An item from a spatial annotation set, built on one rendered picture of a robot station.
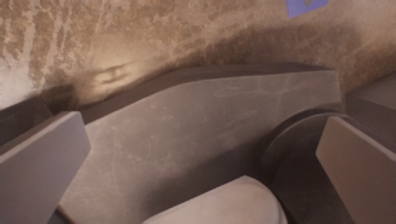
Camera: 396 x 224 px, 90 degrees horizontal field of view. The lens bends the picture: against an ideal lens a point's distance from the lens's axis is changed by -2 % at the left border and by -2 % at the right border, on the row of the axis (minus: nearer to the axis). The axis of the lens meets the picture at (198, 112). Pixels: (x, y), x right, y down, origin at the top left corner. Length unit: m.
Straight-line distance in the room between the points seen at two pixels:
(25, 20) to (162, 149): 0.35
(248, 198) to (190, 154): 0.12
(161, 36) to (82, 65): 0.17
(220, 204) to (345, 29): 0.49
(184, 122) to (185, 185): 0.11
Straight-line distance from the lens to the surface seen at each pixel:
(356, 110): 0.64
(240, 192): 0.26
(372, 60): 0.67
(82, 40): 0.47
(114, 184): 0.36
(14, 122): 0.39
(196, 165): 0.33
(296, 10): 0.52
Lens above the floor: 0.44
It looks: 69 degrees down
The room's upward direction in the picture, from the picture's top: 156 degrees clockwise
